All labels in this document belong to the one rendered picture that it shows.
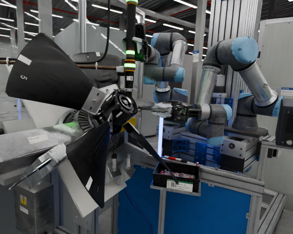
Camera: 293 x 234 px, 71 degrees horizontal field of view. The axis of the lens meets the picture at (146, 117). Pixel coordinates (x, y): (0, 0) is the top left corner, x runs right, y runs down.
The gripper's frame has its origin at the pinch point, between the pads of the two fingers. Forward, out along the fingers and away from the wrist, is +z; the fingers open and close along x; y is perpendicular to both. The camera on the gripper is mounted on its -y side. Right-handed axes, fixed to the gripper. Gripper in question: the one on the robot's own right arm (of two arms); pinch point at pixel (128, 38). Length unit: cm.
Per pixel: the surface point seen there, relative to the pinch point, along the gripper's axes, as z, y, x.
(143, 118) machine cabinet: -368, 95, 121
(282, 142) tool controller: -24, 40, -64
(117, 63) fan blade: -9.1, 8.8, 9.2
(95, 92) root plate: 14.6, 21.5, 5.8
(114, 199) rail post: -41, 98, 26
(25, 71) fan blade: 32.6, 15.8, 17.3
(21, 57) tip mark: 32.9, 12.1, 18.3
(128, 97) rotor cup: 4.3, 23.3, -2.6
